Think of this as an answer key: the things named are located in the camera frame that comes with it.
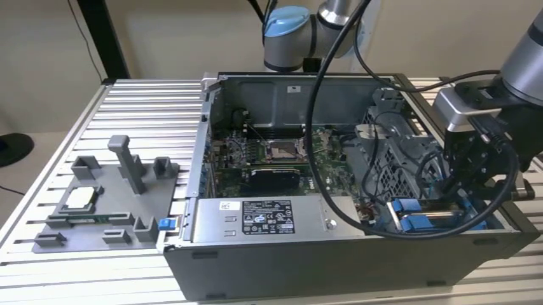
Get dark grey PC case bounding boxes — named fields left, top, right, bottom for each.
left=156, top=71, right=542, bottom=301

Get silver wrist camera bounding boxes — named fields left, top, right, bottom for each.
left=433, top=79, right=515, bottom=133

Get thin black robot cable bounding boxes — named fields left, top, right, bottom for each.
left=354, top=18, right=505, bottom=93

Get black round stand foot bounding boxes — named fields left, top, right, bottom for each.
left=0, top=132, right=35, bottom=168

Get silver CPU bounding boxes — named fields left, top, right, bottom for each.
left=67, top=187, right=96, bottom=209

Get silver power supply unit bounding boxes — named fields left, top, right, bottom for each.
left=190, top=196, right=366, bottom=244

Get grey metal disk bay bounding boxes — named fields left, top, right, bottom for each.
left=351, top=87, right=493, bottom=234

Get black looped disk wire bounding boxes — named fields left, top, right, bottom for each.
left=414, top=147, right=451, bottom=200

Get hard disk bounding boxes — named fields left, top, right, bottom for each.
left=392, top=196, right=473, bottom=220

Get green RAM stick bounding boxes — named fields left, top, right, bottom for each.
left=71, top=214, right=115, bottom=223

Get grey parts rack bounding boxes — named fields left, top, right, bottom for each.
left=32, top=135, right=183, bottom=255

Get black cables behind arm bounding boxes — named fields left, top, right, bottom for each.
left=248, top=0, right=279, bottom=25

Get thin black wall cable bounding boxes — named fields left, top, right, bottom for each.
left=67, top=0, right=107, bottom=83

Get thin black case wire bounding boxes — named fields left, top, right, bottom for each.
left=363, top=110, right=411, bottom=207

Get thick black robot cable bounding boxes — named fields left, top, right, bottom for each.
left=306, top=0, right=521, bottom=238

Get thin metal locking lever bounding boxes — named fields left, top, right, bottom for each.
left=248, top=123, right=268, bottom=142

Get metal socket cover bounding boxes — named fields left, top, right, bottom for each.
left=296, top=130, right=332, bottom=156

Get blue disk wire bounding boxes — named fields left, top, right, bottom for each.
left=427, top=157, right=449, bottom=200

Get black metal post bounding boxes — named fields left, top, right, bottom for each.
left=76, top=0, right=131, bottom=80

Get black graphics card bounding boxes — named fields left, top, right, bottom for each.
left=244, top=168, right=302, bottom=191

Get blue disk carrier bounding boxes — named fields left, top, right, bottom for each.
left=400, top=215, right=437, bottom=233

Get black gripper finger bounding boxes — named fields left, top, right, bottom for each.
left=451, top=148, right=535, bottom=200
left=441, top=129, right=479, bottom=197

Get green motherboard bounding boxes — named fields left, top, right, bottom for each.
left=210, top=125, right=370, bottom=204

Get black RAM slot bank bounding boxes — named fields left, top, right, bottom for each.
left=244, top=159, right=318, bottom=169
left=244, top=123, right=308, bottom=138

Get CPU socket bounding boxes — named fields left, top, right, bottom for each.
left=264, top=139, right=307, bottom=159

